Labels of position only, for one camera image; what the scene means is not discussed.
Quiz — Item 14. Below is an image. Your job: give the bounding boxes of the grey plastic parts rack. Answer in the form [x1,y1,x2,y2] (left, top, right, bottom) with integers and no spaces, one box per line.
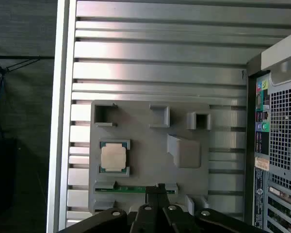
[88,100,212,216]

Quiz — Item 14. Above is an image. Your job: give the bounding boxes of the grey PC case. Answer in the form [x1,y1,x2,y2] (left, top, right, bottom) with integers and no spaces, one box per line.
[244,31,291,233]

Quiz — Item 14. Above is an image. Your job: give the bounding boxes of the aluminium table edge rail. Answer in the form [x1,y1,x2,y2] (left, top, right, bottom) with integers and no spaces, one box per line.
[46,0,78,232]

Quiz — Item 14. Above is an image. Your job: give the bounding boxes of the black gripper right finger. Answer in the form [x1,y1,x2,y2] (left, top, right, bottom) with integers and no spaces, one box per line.
[157,183,265,233]

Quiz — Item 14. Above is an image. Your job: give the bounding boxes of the green RAM stick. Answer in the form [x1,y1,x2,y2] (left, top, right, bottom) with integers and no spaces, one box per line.
[95,185,178,194]

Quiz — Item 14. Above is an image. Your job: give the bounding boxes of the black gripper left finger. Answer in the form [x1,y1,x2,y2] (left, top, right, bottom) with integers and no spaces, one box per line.
[60,185,161,233]

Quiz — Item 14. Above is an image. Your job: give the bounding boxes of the orange label on case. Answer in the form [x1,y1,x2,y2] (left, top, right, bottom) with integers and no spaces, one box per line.
[255,156,270,172]

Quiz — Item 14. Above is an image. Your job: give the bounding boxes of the silver CPU with green board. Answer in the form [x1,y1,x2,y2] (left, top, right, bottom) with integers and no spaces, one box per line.
[99,140,131,176]

